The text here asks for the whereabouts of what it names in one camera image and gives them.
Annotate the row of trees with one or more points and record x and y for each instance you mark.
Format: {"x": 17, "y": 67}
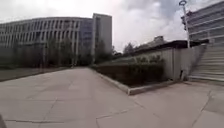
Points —
{"x": 50, "y": 55}

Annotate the grey outdoor staircase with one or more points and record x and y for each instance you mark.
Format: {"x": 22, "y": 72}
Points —
{"x": 210, "y": 65}

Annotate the dark green hedge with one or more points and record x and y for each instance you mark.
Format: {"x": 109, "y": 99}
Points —
{"x": 133, "y": 73}

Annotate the long pale multi-storey building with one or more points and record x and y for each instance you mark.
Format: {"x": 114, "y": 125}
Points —
{"x": 50, "y": 31}

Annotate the beige paved plaza ground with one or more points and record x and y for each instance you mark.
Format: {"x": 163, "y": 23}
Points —
{"x": 76, "y": 100}

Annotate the concrete kerb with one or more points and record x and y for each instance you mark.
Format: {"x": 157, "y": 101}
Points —
{"x": 133, "y": 90}

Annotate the grey concrete wall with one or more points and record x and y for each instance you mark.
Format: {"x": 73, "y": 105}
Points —
{"x": 173, "y": 61}

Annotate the tall street lamp pole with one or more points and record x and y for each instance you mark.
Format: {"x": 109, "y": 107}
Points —
{"x": 186, "y": 26}

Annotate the distant building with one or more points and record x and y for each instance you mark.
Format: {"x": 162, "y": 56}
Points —
{"x": 151, "y": 42}

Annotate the grey building with horizontal bands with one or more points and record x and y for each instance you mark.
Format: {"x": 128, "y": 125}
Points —
{"x": 206, "y": 23}

